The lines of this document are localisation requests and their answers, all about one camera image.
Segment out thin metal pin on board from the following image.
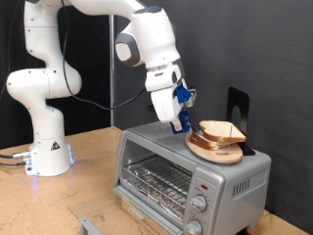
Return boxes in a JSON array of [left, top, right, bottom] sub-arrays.
[[227, 125, 235, 156]]

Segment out vertical metal pole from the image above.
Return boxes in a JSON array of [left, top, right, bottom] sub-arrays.
[[109, 14, 116, 127]]

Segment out black metal bookend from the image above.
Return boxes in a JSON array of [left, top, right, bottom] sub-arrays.
[[225, 86, 257, 157]]

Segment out round wooden board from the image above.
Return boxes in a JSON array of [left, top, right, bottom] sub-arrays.
[[185, 131, 245, 165]]

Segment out silver toaster oven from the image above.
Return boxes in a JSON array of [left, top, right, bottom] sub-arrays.
[[113, 117, 272, 235]]

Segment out wire oven rack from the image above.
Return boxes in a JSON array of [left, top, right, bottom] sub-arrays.
[[122, 155, 194, 214]]

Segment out glass oven door with handle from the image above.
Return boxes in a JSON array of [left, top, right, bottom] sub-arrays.
[[67, 185, 185, 235]]

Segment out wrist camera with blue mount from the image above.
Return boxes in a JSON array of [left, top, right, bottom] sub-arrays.
[[173, 84, 198, 109]]

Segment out silver oven knob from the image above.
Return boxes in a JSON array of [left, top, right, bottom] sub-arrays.
[[185, 218, 204, 235], [190, 194, 208, 213]]

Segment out black base cable silver plug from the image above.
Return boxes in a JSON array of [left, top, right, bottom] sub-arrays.
[[0, 151, 32, 160]]

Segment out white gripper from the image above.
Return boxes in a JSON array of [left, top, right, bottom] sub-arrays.
[[149, 80, 191, 132]]

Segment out white bread slice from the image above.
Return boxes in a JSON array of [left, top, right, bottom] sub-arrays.
[[191, 130, 230, 148], [189, 136, 230, 152], [198, 119, 247, 144]]

